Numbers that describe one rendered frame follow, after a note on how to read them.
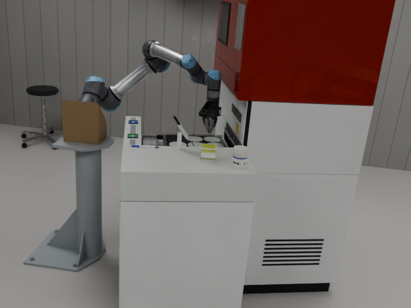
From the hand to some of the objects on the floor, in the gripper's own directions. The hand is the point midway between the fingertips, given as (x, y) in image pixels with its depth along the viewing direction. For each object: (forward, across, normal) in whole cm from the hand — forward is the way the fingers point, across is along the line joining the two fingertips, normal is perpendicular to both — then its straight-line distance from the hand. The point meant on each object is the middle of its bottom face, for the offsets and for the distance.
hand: (208, 131), depth 261 cm
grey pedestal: (+96, +81, +27) cm, 128 cm away
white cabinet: (+97, +7, +22) cm, 99 cm away
